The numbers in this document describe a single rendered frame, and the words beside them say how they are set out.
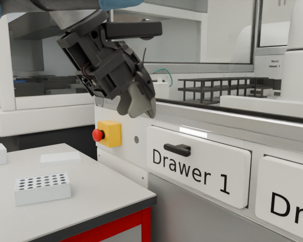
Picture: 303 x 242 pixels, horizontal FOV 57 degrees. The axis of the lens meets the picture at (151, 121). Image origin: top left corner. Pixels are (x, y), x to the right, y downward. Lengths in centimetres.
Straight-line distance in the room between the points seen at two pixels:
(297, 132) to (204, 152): 19
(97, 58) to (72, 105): 90
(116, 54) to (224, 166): 29
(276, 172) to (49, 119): 101
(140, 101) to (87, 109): 88
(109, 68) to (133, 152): 42
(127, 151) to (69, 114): 54
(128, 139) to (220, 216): 36
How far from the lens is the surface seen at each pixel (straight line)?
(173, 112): 65
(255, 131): 53
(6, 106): 124
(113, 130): 84
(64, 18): 43
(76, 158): 98
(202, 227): 68
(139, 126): 77
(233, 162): 54
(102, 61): 45
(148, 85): 47
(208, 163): 58
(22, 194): 73
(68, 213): 67
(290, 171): 49
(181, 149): 58
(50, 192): 73
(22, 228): 65
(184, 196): 69
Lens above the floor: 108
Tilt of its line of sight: 11 degrees down
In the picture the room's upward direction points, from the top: straight up
